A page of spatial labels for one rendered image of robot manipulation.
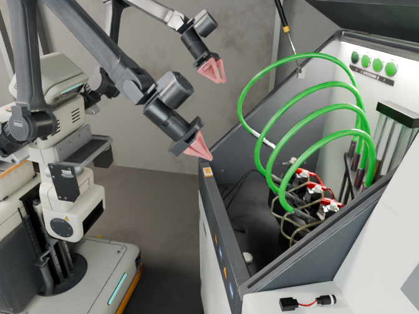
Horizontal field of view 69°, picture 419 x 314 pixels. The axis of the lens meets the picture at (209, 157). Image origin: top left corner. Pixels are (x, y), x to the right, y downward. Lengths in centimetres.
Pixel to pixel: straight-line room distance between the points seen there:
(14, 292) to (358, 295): 137
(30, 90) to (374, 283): 96
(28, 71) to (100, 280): 114
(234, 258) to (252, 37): 189
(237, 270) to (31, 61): 78
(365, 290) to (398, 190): 22
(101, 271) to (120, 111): 162
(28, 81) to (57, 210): 57
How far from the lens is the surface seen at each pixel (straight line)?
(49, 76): 114
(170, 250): 223
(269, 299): 76
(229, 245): 90
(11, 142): 108
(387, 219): 70
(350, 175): 100
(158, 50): 267
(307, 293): 79
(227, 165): 131
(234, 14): 248
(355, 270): 77
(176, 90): 69
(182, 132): 73
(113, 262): 184
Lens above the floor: 158
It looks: 29 degrees down
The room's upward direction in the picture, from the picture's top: straight up
